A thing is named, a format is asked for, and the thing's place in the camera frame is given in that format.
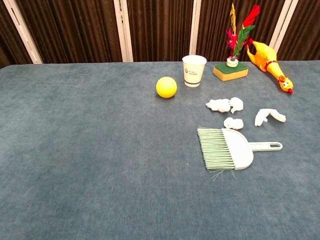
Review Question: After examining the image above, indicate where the light green hand brush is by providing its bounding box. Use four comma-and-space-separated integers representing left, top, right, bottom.
196, 126, 284, 181

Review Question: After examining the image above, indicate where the long white paper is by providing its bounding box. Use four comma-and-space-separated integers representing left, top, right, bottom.
254, 107, 287, 127

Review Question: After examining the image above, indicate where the yellow ball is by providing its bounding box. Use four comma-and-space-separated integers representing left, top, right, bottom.
155, 76, 178, 99

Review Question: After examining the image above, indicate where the white paper cup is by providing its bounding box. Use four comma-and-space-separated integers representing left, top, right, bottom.
181, 54, 208, 88

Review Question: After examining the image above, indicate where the green and yellow sponge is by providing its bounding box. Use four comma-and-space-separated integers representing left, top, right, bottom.
212, 62, 250, 82

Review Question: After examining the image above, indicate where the blue felt table mat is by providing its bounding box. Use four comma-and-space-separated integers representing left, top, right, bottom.
0, 59, 320, 240

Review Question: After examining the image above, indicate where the colourful feather shuttlecock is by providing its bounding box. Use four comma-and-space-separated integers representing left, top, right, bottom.
225, 2, 261, 68

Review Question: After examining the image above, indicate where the yellow rubber chicken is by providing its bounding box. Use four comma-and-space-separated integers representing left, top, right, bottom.
246, 38, 294, 95

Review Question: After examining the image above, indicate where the dark brown curtain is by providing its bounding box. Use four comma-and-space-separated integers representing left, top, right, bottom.
0, 0, 320, 70

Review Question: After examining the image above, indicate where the white frame pole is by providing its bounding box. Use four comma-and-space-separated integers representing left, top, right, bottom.
1, 0, 44, 65
113, 0, 134, 63
269, 0, 300, 54
188, 0, 202, 58

